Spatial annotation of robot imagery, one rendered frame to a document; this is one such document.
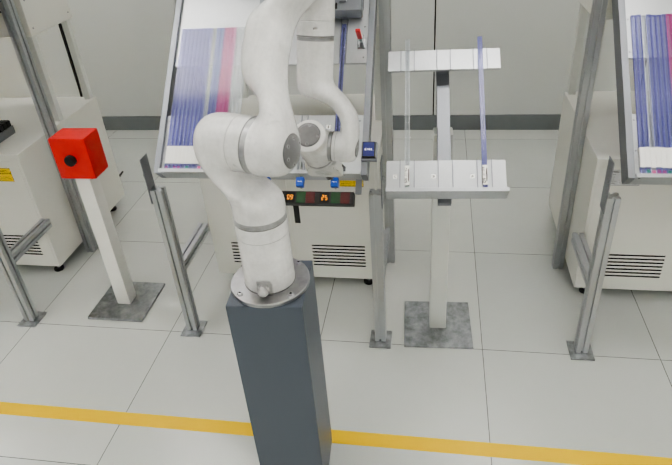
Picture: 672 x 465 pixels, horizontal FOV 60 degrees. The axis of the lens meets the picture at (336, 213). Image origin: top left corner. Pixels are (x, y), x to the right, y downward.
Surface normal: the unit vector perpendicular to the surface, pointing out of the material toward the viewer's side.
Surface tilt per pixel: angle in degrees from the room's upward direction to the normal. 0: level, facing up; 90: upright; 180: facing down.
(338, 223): 90
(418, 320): 0
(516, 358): 0
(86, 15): 90
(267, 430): 90
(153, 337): 0
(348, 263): 90
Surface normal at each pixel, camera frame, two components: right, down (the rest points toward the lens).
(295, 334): -0.10, 0.53
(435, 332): -0.07, -0.85
